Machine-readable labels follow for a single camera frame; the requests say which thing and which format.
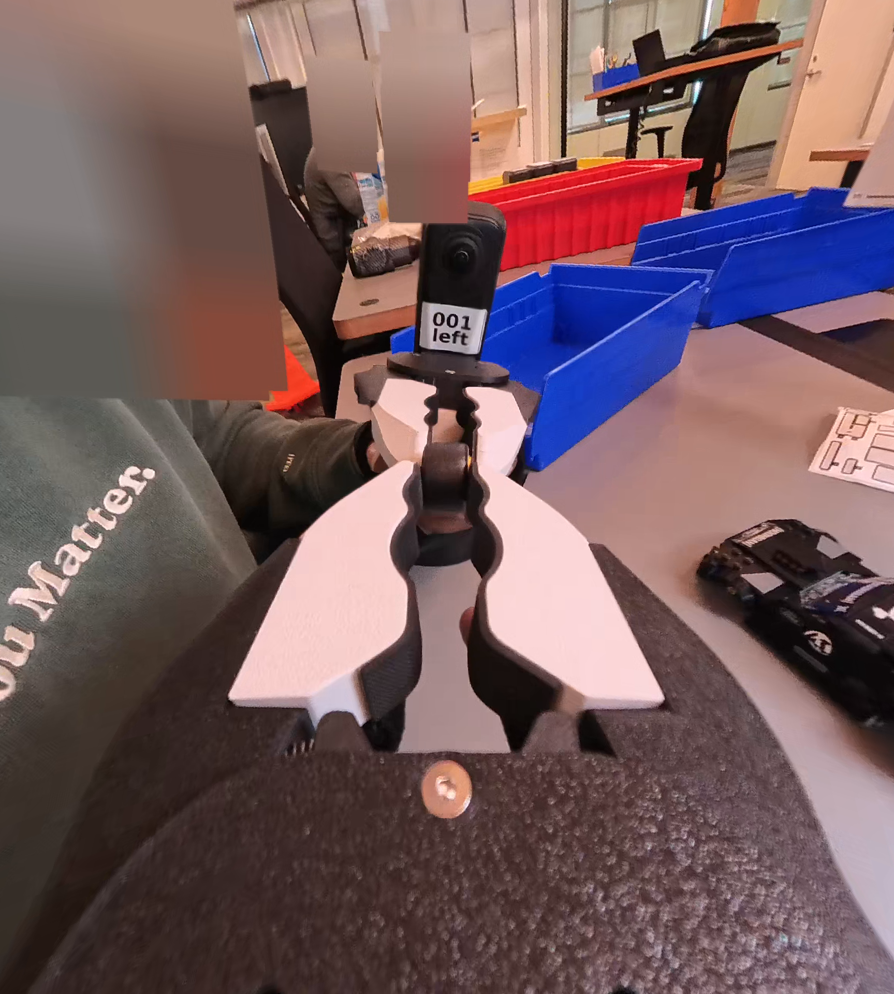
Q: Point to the blue storage bin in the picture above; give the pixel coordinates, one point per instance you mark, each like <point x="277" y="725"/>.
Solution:
<point x="587" y="342"/>
<point x="789" y="249"/>

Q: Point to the wooden office desk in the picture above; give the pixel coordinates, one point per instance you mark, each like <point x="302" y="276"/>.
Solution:
<point x="393" y="303"/>

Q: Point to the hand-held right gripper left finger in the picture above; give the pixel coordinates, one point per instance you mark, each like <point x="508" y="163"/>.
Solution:
<point x="323" y="622"/>

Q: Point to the orange plastic item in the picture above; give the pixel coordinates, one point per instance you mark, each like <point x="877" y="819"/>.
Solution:
<point x="295" y="381"/>

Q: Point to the yellow storage bin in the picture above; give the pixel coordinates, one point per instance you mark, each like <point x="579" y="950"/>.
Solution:
<point x="548" y="171"/>

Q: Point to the red storage bin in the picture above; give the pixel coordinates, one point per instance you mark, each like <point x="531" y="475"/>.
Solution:
<point x="587" y="210"/>

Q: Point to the black lego wheel gold hub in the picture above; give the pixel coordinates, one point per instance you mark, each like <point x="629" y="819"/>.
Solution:
<point x="447" y="497"/>

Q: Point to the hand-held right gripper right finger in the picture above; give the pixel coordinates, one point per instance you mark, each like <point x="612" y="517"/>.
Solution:
<point x="571" y="622"/>

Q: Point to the white sticker sheet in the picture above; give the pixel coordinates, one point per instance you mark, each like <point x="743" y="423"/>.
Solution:
<point x="882" y="451"/>

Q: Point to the person's left forearm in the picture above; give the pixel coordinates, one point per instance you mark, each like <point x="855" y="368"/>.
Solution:
<point x="292" y="458"/>

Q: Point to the black bag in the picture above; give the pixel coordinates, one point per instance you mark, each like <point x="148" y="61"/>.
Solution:
<point x="385" y="249"/>

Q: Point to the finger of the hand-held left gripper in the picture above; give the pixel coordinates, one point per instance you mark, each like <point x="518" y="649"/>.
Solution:
<point x="497" y="420"/>
<point x="400" y="423"/>

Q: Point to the wooden standing desk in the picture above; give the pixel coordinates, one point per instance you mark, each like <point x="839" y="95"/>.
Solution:
<point x="695" y="70"/>

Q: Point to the black lego car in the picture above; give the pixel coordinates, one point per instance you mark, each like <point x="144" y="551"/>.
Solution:
<point x="843" y="622"/>

